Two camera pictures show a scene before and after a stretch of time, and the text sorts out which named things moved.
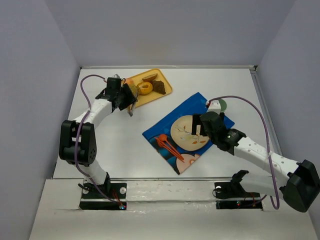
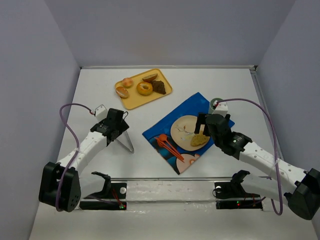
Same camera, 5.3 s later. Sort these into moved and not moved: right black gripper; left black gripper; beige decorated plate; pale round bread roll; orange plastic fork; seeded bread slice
Moved: seeded bread slice; left black gripper
Not moved: pale round bread roll; orange plastic fork; right black gripper; beige decorated plate
